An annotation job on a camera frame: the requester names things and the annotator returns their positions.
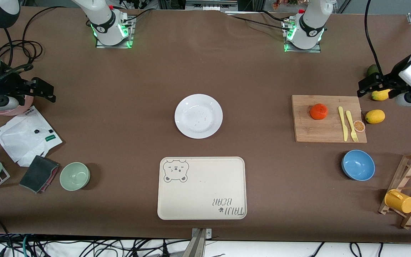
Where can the blue bowl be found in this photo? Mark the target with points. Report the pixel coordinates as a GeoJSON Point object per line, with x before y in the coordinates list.
{"type": "Point", "coordinates": [358, 165]}

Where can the yellow mug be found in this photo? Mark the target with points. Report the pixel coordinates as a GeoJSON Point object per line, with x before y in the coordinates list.
{"type": "Point", "coordinates": [401, 202]}

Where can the pale green bowl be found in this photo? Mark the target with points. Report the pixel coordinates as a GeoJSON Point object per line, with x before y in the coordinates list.
{"type": "Point", "coordinates": [74, 176]}

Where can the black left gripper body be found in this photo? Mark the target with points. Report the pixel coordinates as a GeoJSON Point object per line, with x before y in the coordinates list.
{"type": "Point", "coordinates": [393, 77]}

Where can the yellow plastic fork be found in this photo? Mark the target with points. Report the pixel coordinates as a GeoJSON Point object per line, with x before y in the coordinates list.
{"type": "Point", "coordinates": [351, 125]}

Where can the white plastic bag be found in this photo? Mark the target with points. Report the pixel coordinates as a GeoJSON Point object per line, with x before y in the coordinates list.
{"type": "Point", "coordinates": [20, 139]}

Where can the grey folded cloth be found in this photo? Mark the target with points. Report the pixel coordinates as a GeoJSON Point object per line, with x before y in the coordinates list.
{"type": "Point", "coordinates": [38, 174]}

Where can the orange mandarin fruit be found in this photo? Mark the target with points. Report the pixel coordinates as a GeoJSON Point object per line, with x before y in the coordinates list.
{"type": "Point", "coordinates": [319, 111]}

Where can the yellow lemon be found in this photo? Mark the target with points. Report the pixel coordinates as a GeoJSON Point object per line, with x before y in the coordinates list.
{"type": "Point", "coordinates": [375, 116]}
{"type": "Point", "coordinates": [380, 95]}

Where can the yellow plastic knife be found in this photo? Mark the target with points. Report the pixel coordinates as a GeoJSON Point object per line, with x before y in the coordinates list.
{"type": "Point", "coordinates": [343, 125]}

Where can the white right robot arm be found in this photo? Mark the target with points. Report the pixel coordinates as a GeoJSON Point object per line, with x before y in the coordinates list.
{"type": "Point", "coordinates": [105, 21]}

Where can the white round plate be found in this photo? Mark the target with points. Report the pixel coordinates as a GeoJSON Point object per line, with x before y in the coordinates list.
{"type": "Point", "coordinates": [198, 116]}

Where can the grey metal box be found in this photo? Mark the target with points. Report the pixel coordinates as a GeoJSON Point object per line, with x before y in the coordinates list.
{"type": "Point", "coordinates": [209, 5]}

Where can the dark green lime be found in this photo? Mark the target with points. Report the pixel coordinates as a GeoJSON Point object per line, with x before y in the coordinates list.
{"type": "Point", "coordinates": [371, 69]}

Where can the metal table clamp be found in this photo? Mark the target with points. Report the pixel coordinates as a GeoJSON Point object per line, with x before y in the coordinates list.
{"type": "Point", "coordinates": [198, 246]}

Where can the orange slice tag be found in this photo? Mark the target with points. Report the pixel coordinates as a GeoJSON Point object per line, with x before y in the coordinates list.
{"type": "Point", "coordinates": [359, 126]}

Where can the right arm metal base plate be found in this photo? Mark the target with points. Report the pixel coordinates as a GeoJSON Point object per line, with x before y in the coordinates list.
{"type": "Point", "coordinates": [102, 45]}

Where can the bamboo cutting board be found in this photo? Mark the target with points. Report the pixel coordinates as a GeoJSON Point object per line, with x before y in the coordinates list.
{"type": "Point", "coordinates": [305, 132]}

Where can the cream bear print tray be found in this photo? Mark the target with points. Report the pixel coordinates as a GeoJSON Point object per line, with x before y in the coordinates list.
{"type": "Point", "coordinates": [202, 189]}

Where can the wooden mug rack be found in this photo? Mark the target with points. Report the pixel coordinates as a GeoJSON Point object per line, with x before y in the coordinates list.
{"type": "Point", "coordinates": [407, 172]}

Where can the pink bowl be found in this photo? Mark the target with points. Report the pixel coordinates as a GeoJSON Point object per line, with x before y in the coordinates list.
{"type": "Point", "coordinates": [9, 112]}

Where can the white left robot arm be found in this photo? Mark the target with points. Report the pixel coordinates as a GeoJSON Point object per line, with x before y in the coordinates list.
{"type": "Point", "coordinates": [312, 21]}

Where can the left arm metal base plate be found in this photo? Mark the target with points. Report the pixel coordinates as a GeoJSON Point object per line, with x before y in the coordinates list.
{"type": "Point", "coordinates": [314, 51]}

